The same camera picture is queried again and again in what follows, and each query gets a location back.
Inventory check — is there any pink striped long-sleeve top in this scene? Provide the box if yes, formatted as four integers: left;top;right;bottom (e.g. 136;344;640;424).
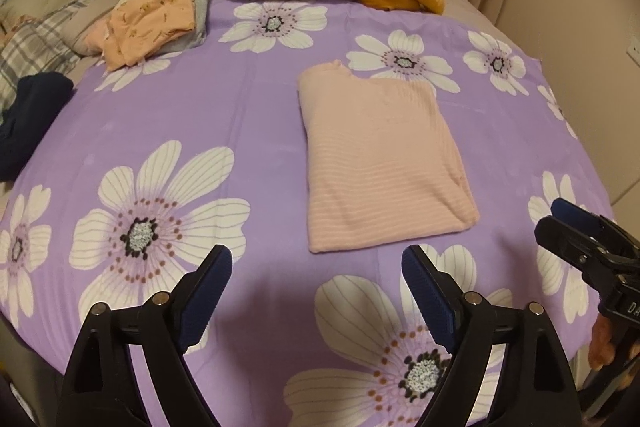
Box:
297;62;480;254

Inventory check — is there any person right hand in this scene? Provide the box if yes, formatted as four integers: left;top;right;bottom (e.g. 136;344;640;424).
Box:
588;314;639;390

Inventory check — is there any purple floral bedsheet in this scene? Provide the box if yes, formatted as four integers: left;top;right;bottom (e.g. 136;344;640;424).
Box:
1;0;611;426

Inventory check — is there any grey folded garment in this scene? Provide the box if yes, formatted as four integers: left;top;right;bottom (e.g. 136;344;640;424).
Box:
155;0;208;55

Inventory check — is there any navy blue garment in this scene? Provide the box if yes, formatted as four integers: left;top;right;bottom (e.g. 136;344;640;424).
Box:
0;72;74;182

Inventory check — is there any orange patterned folded garment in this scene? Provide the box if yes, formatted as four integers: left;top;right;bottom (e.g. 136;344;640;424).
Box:
84;0;196;72

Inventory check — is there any plaid grey blanket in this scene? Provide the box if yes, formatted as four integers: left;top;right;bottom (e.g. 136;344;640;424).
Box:
1;0;94;110

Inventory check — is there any white wall socket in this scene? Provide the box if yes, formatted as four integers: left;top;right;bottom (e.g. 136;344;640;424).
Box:
627;37;640;66

